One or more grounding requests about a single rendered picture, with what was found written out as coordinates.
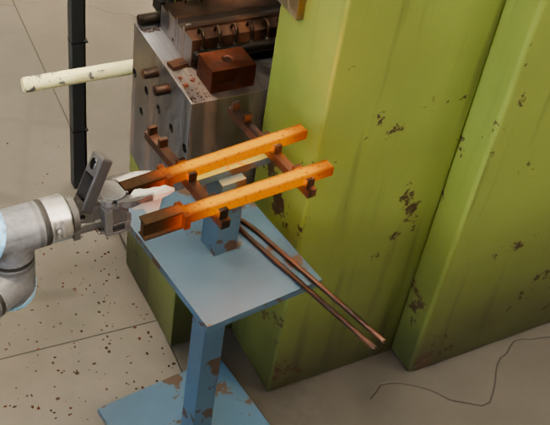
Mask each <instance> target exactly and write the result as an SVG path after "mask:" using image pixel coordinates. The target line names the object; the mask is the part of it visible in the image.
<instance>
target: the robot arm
mask: <svg viewBox="0 0 550 425"><path fill-rule="evenodd" d="M111 165H112V160H111V159H110V158H109V157H108V156H106V155H105V154H104V153H103V152H101V151H97V150H95V151H93V152H92V154H91V156H90V159H89V162H88V164H87V167H86V169H85V171H84V175H83V177H82V180H81V181H80V183H79V186H78V189H77V191H76V194H75V196H74V198H73V199H72V198H71V197H70V196H65V197H63V196H62V195H60V194H59V193H57V194H53V195H50V196H44V197H42V198H38V199H36V200H33V201H30V202H24V203H21V204H18V205H14V206H11V207H5V208H2V209H0V317H2V316H3V315H5V314H6V313H7V312H8V311H16V310H19V309H22V308H24V307H25V306H27V305H28V304H29V303H30V302H31V301H32V299H33V297H34V296H35V290H36V285H37V279H36V275H35V250H37V249H39V248H42V247H46V246H48V245H52V244H55V243H58V242H61V241H64V240H67V239H71V238H73V240H74V241H76V240H80V239H81V234H84V233H87V232H89V231H93V230H95V231H96V232H97V233H98V232H100V233H98V234H104V235H105V236H106V237H109V236H112V235H114V234H119V233H122V232H125V231H128V230H131V223H130V222H131V221H132V213H131V212H130V211H129V208H132V209H134V210H137V209H143V210H144V211H145V212H146V213H151V212H154V211H157V210H159V206H160V203H161V200H162V198H163V197H165V196H168V195H169V194H171V193H172V192H174V191H175V188H174V187H171V186H167V185H163V186H158V187H152V188H149V189H135V190H133V192H132V193H131V195H128V191H124V190H123V189H122V187H121V186H120V185H119V181H122V180H127V179H130V178H132V177H135V176H138V175H142V174H145V173H148V172H150V171H152V170H145V171H134V172H126V173H121V174H117V175H112V176H109V177H107V175H108V173H109V171H110V168H111ZM106 177H107V178H106ZM102 227H103V228H102ZM97 229H98V230H99V231H97ZM119 230H120V231H119Z"/></svg>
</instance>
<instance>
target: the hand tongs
mask: <svg viewBox="0 0 550 425"><path fill-rule="evenodd" d="M240 222H241V223H242V224H244V225H245V226H246V227H247V228H249V229H250V230H252V231H253V232H254V233H255V234H257V235H258V236H259V237H260V238H262V239H263V240H264V241H265V242H266V243H268V244H269V245H270V246H271V247H272V248H273V249H274V250H275V251H276V252H277V253H278V254H280V255H281V256H282V257H283V258H284V259H285V260H287V261H288V262H289V263H290V264H291V265H293V266H294V267H295V268H296V269H297V270H298V271H300V272H301V273H302V274H303V275H304V276H305V277H307V278H308V279H309V280H310V281H311V282H313V283H314V284H315V285H316V286H317V287H318V288H319V289H320V290H321V291H322V292H323V293H325V294H326V295H327V296H328V297H329V298H330V299H332V300H333V301H334V302H335V303H336V304H338V305H339V306H340V307H341V308H342V309H343V310H345V311H346V312H347V313H348V314H349V315H350V316H352V317H353V318H354V319H355V320H356V321H357V322H358V323H359V324H360V325H361V326H362V327H364V328H365V329H366V330H367V331H368V332H369V333H371V334H372V335H373V336H374V337H375V338H376V339H378V340H379V341H380V342H381V343H383V344H384V343H386V339H385V338H384V337H383V336H382V335H381V334H380V333H378V332H377V331H376V330H375V329H374V328H372V327H371V326H370V325H369V324H368V323H367V322H365V321H364V320H363V319H362V318H361V317H359V316H358V315H357V314H356V313H355V312H354V311H352V310H351V309H350V308H349V307H348V306H347V305H346V304H345V303H344V302H343V301H342V300H340V299H339V298H338V297H337V296H336V295H334V294H333V293H332V292H331V291H330V290H328V289H327V288H326V287H325V286H324V285H323V284H321V283H320V282H319V281H318V280H317V279H315V278H314V277H313V276H312V275H311V274H310V273H308V272H307V271H306V270H305V269H304V268H303V267H302V266H301V265H300V264H299V263H297V262H296V261H295V260H294V259H293V258H292V257H290V256H289V255H288V254H287V253H286V252H284V251H283V250H282V249H281V248H280V247H278V246H277V245H276V244H275V243H274V242H272V241H271V240H270V239H269V238H268V237H267V236H266V235H265V234H264V233H263V232H261V231H260V230H259V229H258V228H256V227H255V226H254V225H252V224H251V223H249V222H247V221H246V220H244V219H243V218H240ZM239 231H240V232H241V233H242V234H243V235H244V236H245V237H246V238H247V239H248V240H249V241H250V242H251V243H252V244H253V245H254V246H255V247H256V248H257V249H258V250H260V251H261V252H262V253H263V254H264V255H265V256H267V257H268V258H269V259H270V260H271V261H272V262H273V263H275V264H276V265H277V266H278V267H279V268H280V269H281V270H283V271H284V272H285V273H286V274H287V275H288V276H289V277H291V278H292V279H293V280H294V281H295V282H296V283H298V284H299V285H300V286H301V287H302V288H303V289H304V290H305V291H306V292H307V293H308V294H309V295H311V296H312V297H313V298H314V299H315V300H316V301H317V302H319V303H320V304H321V305H322V306H323V307H324V308H325V309H327V310H328V311H329V312H330V313H331V314H332V315H334V316H335V317H336V318H337V319H338V320H339V321H341V322H342V323H343V324H344V325H345V326H346V327H347V328H348V329H349V330H350V331H351V332H352V333H353V334H355V335H356V336H357V337H358V338H359V339H360V340H362V341H363V342H364V343H365V344H366V345H367V346H368V347H370V348H371V349H372V350H376V348H377V346H376V345H375V344H374V343H373V342H372V341H371V340H369V339H368V338H367V337H366V336H365V335H364V334H362V333H361V332H360V331H359V330H358V329H357V328H355V327H354V326H353V325H352V324H351V323H350V322H348V321H347V320H346V319H345V318H344V317H343V316H341V315H340V314H339V313H338V312H337V311H336V310H334V309H333V308H332V307H331V305H329V304H328V303H327V302H326V301H325V300H324V299H323V298H321V297H320V296H319V295H318V294H317V293H316V292H314V291H313V290H312V289H311V288H310V287H309V286H307V285H306V284H305V283H304V282H303V281H302V280H300V279H299V278H298V277H297V276H296V275H295V274H294V273H292V272H291V271H290V270H289V269H288V268H287V267H286V266H285V265H284V264H283V263H282V262H281V261H279V260H278V259H277V258H276V257H275V256H274V255H272V254H271V253H270V252H269V251H268V250H267V249H265V248H264V247H263V246H262V245H261V244H260V243H259V242H257V241H256V240H255V239H254V238H253V237H252V236H251V235H249V234H248V233H247V232H246V231H245V230H244V229H243V227H242V226H241V225H240V229H239Z"/></svg>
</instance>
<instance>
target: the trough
mask: <svg viewBox="0 0 550 425"><path fill-rule="evenodd" d="M280 7H281V3H278V4H272V5H267V6H260V7H255V8H244V9H239V10H233V11H228V12H222V13H211V14H205V15H200V16H194V17H188V18H183V19H178V25H179V26H180V27H181V29H182V30H183V26H185V25H186V24H201V23H207V22H213V21H218V20H223V19H233V18H239V17H245V16H251V15H256V14H262V13H271V12H277V11H280Z"/></svg>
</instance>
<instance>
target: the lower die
mask: <svg viewBox="0 0 550 425"><path fill-rule="evenodd" d="M278 3H280V2H279V1H278V0H202V2H201V1H200V0H189V1H187V3H184V1H183V2H177V3H166V4H161V15H160V27H161V28H162V29H163V31H164V32H165V33H166V34H167V36H168V37H169V38H170V40H171V41H172V37H173V39H174V41H172V43H173V44H174V45H175V47H176V48H177V50H178V51H179V52H180V54H181V55H182V56H183V57H184V59H185V60H186V61H187V62H188V65H189V66H190V67H195V66H197V63H195V62H194V61H193V60H192V53H193V52H194V51H198V50H201V46H202V32H200V34H198V33H197V30H198V29H199V28H202V29H203V30H204V32H205V36H206V40H205V47H206V49H208V48H214V47H217V44H218V36H219V34H218V29H217V31H213V28H214V26H215V25H218V26H219V27H220V29H221V30H222V42H221V44H222V46H228V45H233V43H234V41H235V27H234V26H233V29H230V28H229V27H230V24H231V23H235V24H236V25H237V27H238V31H239V34H238V44H239V43H244V42H249V39H250V38H251V25H250V24H249V26H245V23H246V21H247V20H250V21H252V23H253V24H254V29H255V31H254V38H253V39H254V40H264V39H265V36H266V33H267V23H266V21H265V22H264V24H262V19H263V18H267V19H268V20H269V23H270V33H269V36H270V38H274V37H276V34H277V29H278V21H277V17H278V15H279V13H280V11H277V12H271V13H262V14H256V15H251V16H245V17H239V18H233V19H223V20H218V21H213V22H207V23H201V24H191V25H185V26H183V30H182V29H181V27H180V26H179V25H178V19H183V18H188V17H194V16H200V15H205V14H211V13H222V12H228V11H233V10H239V9H244V8H255V7H260V6H267V5H272V4H278ZM272 52H274V50H270V51H261V52H256V53H251V54H248V55H249V56H257V55H262V54H267V53H272Z"/></svg>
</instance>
